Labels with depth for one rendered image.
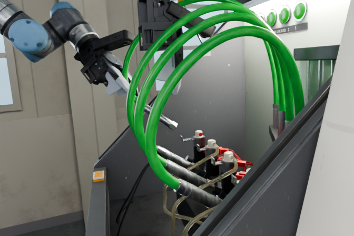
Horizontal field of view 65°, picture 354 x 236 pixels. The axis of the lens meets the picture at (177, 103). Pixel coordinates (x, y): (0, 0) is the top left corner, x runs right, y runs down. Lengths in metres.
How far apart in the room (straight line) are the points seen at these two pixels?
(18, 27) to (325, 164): 0.64
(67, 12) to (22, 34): 0.19
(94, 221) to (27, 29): 0.44
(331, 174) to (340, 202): 0.03
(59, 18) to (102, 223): 0.55
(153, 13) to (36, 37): 0.28
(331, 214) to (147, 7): 0.46
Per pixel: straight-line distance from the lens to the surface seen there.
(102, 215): 0.68
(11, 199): 2.58
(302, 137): 0.32
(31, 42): 0.72
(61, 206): 2.59
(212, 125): 0.98
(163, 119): 0.71
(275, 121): 0.71
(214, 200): 0.41
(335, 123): 0.30
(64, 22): 0.86
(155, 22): 0.56
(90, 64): 0.77
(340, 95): 0.31
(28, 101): 2.37
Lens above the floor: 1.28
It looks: 9 degrees down
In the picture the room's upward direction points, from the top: 3 degrees counter-clockwise
